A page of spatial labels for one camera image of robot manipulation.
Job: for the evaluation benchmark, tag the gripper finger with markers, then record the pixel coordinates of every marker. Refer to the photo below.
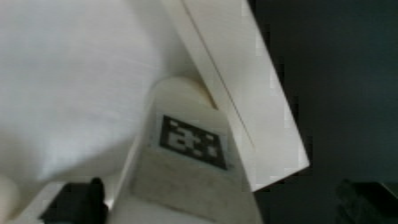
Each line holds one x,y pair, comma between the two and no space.
30,215

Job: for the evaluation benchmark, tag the white square tabletop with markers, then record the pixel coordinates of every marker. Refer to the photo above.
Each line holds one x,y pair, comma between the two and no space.
88,51

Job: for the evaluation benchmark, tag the white table leg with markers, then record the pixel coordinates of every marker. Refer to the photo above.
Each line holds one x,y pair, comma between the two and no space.
184,183

